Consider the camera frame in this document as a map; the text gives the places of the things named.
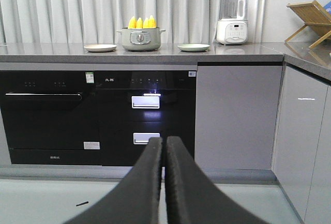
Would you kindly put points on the white blender appliance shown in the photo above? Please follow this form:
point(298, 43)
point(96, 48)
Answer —
point(232, 26)

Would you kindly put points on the beige round plate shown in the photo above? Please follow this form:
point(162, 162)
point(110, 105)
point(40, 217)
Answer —
point(99, 48)

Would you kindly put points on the grey cabinet door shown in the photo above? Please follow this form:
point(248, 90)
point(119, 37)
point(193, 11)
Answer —
point(236, 110)

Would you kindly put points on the light green round plate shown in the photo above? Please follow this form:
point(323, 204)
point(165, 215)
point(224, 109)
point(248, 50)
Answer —
point(193, 47)

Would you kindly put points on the wooden dish rack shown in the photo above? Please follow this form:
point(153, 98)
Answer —
point(315, 16)

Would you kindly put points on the grey side cabinet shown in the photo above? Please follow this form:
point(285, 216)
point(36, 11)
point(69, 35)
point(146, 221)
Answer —
point(299, 122)

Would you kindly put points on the green electric cooking pot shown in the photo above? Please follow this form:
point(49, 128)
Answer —
point(141, 39)

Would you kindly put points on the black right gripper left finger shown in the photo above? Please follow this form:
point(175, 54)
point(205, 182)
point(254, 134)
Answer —
point(135, 199)

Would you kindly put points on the yellow corn with dark speck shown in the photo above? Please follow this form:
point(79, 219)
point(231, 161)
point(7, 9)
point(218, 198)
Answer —
point(139, 23)

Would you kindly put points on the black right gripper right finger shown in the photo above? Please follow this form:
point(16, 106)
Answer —
point(191, 197)

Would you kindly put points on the white pleated curtain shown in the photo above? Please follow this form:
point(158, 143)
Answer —
point(96, 21)

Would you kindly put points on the black built-in sterilizer drawers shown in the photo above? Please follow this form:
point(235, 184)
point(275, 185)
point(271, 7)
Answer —
point(134, 106)

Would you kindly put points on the black built-in dishwasher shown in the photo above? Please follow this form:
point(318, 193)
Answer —
point(50, 117)

